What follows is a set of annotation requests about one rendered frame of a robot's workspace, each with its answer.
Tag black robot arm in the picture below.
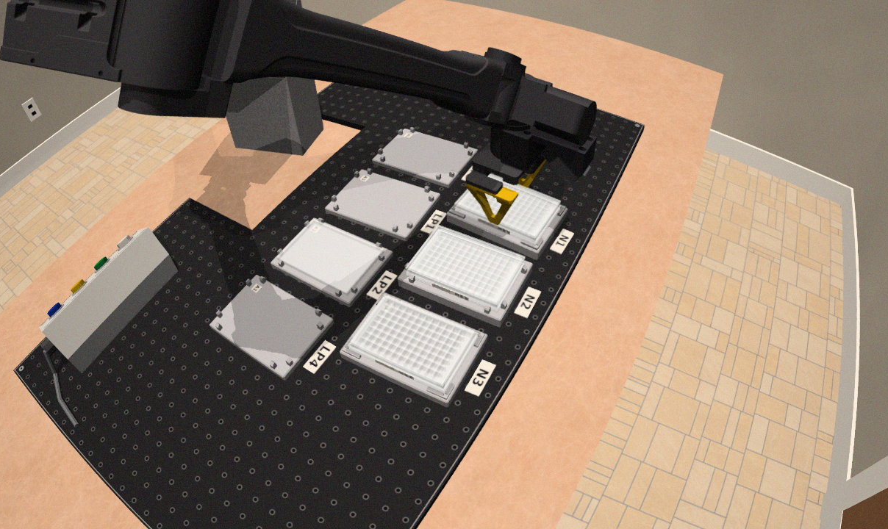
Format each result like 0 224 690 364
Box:
0 0 597 184

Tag grey control panel with coloured buttons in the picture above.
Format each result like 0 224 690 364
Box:
39 227 178 428

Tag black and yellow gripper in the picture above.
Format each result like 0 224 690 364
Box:
465 127 546 225

